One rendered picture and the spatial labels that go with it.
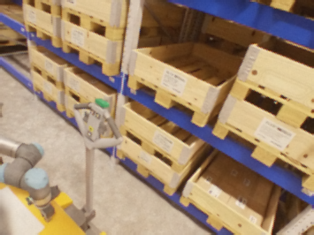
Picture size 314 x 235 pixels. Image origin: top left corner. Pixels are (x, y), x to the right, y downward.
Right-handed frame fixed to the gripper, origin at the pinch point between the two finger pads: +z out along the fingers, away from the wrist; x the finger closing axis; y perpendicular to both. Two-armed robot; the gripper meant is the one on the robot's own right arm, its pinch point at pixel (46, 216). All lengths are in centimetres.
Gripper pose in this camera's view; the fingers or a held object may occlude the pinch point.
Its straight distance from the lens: 128.0
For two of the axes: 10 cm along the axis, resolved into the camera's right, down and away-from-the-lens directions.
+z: -2.2, 8.0, 5.7
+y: -5.8, 3.6, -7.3
